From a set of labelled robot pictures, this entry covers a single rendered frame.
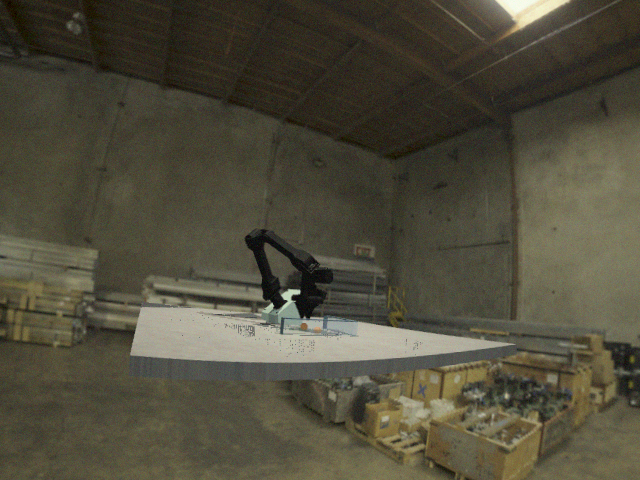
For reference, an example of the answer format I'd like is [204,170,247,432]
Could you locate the low clear corner walls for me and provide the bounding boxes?
[283,319,358,336]

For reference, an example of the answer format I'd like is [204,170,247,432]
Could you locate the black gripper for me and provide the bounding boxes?
[291,282,324,319]

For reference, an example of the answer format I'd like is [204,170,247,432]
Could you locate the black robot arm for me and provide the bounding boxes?
[244,229,333,309]

